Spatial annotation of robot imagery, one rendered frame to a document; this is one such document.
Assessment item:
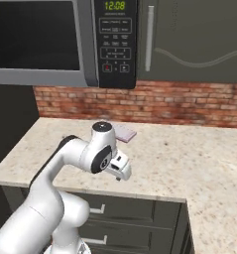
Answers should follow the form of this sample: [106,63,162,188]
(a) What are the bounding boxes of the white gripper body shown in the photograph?
[107,161,133,182]

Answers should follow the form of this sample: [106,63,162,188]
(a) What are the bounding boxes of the dark green drawer front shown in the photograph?
[77,226,178,254]
[68,191,182,231]

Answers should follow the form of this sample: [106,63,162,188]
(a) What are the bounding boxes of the dark fridge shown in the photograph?
[0,83,41,174]

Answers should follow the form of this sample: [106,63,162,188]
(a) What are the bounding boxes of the pale purple sponge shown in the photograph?
[111,122,138,144]

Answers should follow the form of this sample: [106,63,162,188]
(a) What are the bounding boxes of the grey microwave oven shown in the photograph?
[0,0,139,90]

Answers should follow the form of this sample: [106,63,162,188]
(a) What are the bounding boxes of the dark green cupboard door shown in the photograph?
[137,0,237,84]

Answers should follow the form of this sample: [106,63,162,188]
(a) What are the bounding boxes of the grey microwave door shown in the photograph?
[0,0,100,88]

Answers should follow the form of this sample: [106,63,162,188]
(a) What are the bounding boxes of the white drawer handle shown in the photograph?
[89,203,106,215]
[89,234,109,246]

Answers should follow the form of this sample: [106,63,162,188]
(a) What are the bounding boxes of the pale grey cupboard handle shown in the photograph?
[144,5,156,72]

